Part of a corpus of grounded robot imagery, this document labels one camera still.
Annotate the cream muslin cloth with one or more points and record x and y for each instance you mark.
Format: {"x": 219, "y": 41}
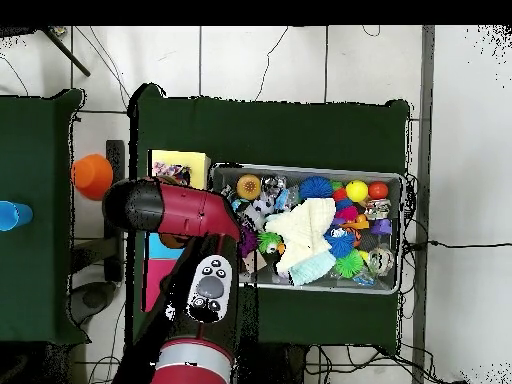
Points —
{"x": 304, "y": 232}

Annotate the light blue muslin cloth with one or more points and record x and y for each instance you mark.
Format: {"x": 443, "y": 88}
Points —
{"x": 314, "y": 266}

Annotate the multicoloured knotted cloth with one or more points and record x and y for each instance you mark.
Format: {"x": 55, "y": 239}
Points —
{"x": 170, "y": 170}

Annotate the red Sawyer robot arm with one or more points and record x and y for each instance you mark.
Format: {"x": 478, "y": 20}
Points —
{"x": 188, "y": 212}

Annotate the shallow metal mesh bin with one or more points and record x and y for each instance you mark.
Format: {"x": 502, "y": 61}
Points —
{"x": 288, "y": 171}

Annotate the wooden box with three holes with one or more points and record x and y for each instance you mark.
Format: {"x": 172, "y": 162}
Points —
{"x": 200, "y": 164}

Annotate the toy burger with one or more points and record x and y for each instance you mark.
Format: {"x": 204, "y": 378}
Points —
{"x": 248, "y": 187}

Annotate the purple spiky ball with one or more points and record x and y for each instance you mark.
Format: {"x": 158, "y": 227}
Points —
{"x": 248, "y": 242}

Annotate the large blue spiky ball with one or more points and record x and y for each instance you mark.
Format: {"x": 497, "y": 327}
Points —
{"x": 316, "y": 188}

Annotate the dark green table cloth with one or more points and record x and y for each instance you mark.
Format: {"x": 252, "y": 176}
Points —
{"x": 36, "y": 260}
{"x": 260, "y": 132}

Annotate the yellow smooth ball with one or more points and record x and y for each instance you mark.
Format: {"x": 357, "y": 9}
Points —
{"x": 356, "y": 190}

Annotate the orange smooth ball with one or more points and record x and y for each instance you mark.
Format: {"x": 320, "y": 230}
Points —
{"x": 378, "y": 190}

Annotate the black flat panel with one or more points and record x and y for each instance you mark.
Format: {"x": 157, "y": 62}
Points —
{"x": 116, "y": 156}

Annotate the orange plastic object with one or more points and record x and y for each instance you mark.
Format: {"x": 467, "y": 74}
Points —
{"x": 92, "y": 176}

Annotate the grey round base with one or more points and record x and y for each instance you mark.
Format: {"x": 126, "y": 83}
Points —
{"x": 94, "y": 298}

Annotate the blue plastic cup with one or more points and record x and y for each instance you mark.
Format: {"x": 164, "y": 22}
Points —
{"x": 14, "y": 216}

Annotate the black rod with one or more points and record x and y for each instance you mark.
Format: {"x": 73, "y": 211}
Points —
{"x": 68, "y": 54}

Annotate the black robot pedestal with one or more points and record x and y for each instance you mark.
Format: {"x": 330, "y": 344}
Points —
{"x": 288, "y": 368}

